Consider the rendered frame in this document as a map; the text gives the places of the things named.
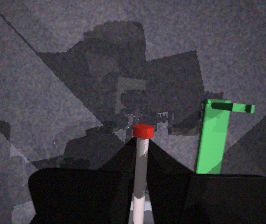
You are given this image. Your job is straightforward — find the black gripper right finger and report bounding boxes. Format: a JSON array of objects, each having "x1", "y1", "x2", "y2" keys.
[{"x1": 146, "y1": 139, "x2": 266, "y2": 224}]

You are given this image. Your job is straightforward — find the grey pin with red cap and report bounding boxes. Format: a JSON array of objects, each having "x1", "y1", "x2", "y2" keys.
[{"x1": 132, "y1": 124, "x2": 154, "y2": 224}]

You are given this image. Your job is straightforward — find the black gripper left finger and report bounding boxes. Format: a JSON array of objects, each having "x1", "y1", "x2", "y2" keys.
[{"x1": 28, "y1": 137, "x2": 137, "y2": 224}]

